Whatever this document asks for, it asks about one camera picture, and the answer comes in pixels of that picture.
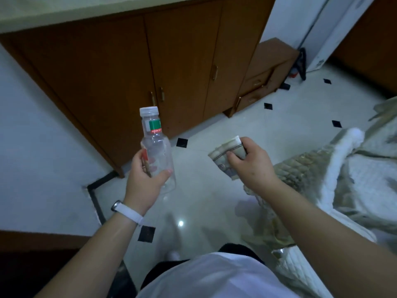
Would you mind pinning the brown wooden cabinet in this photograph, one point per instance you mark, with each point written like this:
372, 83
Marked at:
124, 74

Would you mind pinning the paper wrapper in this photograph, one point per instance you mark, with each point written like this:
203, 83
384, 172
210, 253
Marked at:
226, 159

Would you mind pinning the person's right thumb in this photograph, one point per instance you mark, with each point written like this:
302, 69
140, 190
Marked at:
234, 158

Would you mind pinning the person's white shirt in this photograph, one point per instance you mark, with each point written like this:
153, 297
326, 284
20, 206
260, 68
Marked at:
217, 277

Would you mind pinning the person's left forearm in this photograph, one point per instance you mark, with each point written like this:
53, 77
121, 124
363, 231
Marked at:
93, 257

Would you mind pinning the black bag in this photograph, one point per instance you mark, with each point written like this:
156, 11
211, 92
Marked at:
299, 66

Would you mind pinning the person's left hand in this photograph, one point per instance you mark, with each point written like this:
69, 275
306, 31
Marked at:
142, 186

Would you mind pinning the white wristband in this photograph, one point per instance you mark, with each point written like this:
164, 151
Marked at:
127, 212

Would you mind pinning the small brown drawer unit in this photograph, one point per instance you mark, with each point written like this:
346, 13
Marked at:
263, 77

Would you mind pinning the white door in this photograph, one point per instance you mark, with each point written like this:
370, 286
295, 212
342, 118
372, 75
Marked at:
322, 30

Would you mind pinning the person's left thumb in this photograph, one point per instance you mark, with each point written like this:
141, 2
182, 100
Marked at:
161, 176

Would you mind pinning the person's right forearm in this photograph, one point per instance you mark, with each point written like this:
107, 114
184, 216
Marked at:
328, 245

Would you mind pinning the person's right hand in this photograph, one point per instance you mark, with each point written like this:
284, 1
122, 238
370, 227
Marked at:
254, 170

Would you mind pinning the white quilted blanket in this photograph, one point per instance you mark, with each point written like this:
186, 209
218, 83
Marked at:
338, 198

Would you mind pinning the clear plastic bottle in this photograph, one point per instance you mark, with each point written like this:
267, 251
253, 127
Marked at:
156, 152

